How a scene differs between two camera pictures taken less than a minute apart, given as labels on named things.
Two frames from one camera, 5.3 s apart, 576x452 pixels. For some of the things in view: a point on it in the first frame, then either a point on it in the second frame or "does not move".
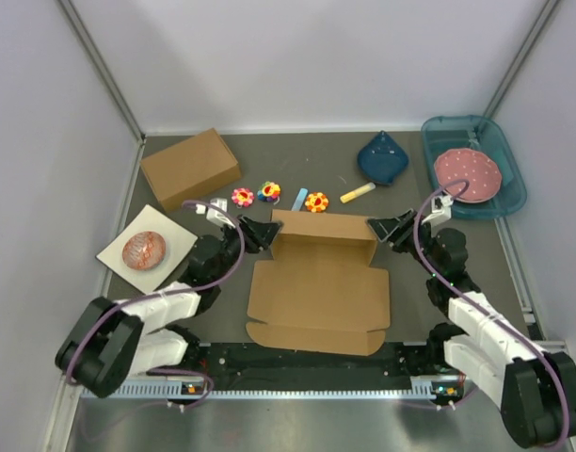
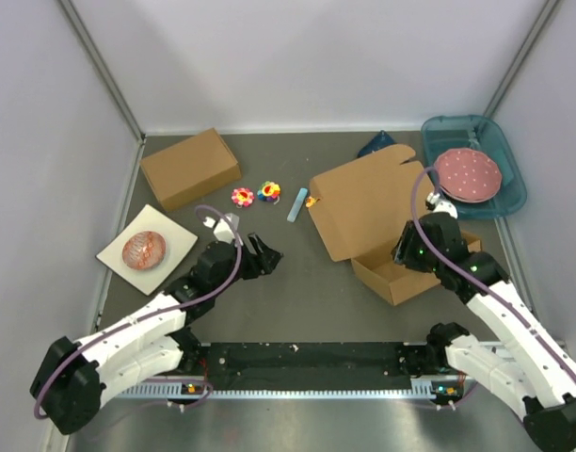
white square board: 177,241 does not move
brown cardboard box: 318,292 -> 360,210
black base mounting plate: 245,362 does not move
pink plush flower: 243,197 does not move
